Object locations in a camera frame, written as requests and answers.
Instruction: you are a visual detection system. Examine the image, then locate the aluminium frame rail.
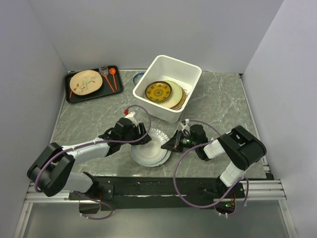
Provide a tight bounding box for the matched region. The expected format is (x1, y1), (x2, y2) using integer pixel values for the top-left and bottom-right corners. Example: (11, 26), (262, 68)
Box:
(24, 180), (286, 203)

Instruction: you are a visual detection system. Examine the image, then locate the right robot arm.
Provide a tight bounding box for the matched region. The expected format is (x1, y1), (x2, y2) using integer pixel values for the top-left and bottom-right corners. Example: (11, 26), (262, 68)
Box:
(161, 124), (266, 197)

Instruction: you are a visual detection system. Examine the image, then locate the white plate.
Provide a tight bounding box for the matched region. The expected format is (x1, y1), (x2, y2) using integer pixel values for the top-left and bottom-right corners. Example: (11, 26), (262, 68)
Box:
(131, 150), (171, 167)
(130, 128), (169, 157)

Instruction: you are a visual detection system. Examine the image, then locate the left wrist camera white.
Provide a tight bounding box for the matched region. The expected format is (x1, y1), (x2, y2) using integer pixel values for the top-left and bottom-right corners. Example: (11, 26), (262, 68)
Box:
(124, 109), (138, 125)

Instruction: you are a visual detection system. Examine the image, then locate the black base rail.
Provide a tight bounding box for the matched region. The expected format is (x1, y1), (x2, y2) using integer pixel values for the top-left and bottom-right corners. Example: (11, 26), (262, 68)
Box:
(68, 175), (246, 211)

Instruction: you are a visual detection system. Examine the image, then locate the orange chopstick-like stick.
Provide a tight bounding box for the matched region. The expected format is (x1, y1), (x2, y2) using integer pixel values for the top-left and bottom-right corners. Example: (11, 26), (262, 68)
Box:
(104, 74), (115, 93)

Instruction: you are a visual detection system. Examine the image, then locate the small clear glass cup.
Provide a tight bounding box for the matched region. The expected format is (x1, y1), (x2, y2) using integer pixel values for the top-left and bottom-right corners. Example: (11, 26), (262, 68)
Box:
(98, 65), (108, 77)

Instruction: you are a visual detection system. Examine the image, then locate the woven bamboo mat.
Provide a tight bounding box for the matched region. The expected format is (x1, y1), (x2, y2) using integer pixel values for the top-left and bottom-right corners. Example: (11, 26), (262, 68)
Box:
(171, 88), (187, 110)

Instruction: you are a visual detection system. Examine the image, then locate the white plastic bin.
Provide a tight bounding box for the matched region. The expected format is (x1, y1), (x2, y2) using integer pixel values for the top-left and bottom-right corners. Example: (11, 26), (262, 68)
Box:
(133, 55), (202, 123)

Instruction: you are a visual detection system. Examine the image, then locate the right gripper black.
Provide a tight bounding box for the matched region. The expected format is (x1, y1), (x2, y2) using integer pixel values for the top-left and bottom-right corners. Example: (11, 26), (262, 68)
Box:
(162, 130), (199, 153)

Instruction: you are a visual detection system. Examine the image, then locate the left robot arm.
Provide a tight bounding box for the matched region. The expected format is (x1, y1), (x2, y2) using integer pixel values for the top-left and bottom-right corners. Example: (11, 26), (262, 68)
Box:
(27, 117), (151, 199)

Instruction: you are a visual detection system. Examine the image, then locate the black serving tray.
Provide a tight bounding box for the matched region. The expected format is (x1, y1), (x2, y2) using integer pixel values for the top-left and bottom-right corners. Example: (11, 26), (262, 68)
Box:
(64, 65), (123, 104)

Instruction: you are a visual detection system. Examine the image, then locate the cream plate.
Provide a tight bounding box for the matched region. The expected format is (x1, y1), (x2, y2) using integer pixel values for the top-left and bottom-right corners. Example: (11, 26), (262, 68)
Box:
(159, 81), (183, 109)

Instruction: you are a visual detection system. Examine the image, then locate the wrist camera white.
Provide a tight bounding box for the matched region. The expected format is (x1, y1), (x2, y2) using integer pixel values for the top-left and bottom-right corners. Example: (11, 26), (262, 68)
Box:
(180, 119), (190, 132)
(124, 109), (138, 125)

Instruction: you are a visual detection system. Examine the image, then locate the small blue patterned dish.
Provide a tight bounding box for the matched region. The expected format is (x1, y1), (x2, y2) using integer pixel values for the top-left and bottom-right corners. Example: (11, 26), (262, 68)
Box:
(133, 72), (144, 85)

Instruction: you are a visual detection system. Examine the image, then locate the yellow patterned dark plate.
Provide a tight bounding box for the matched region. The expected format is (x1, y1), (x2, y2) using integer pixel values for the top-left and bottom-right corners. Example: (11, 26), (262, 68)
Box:
(145, 81), (172, 103)

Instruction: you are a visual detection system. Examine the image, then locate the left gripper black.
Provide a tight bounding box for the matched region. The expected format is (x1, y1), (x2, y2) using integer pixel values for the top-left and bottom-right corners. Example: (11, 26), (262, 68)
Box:
(120, 122), (152, 145)

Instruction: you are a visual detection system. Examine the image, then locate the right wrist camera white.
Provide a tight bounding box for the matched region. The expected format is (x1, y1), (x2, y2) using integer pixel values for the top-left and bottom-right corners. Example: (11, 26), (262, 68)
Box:
(180, 119), (190, 132)

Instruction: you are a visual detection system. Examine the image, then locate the beige bird plate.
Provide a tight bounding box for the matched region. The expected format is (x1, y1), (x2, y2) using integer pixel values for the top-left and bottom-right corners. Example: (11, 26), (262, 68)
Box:
(69, 70), (103, 96)

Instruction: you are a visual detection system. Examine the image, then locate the orange spoon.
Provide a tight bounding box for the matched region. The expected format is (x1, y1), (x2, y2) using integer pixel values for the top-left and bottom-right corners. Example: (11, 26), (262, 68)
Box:
(109, 67), (117, 90)

